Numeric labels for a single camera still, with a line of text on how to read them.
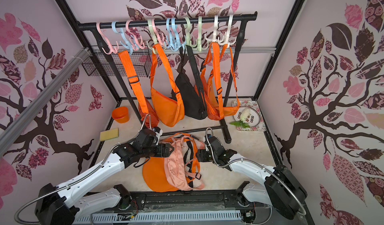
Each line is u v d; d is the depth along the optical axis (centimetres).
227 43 64
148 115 71
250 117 107
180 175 74
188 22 53
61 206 38
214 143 66
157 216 70
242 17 55
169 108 87
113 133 98
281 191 41
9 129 51
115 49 56
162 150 68
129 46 60
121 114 109
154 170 82
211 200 75
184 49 61
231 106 114
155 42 59
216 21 54
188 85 81
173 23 53
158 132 73
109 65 62
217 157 64
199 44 62
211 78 83
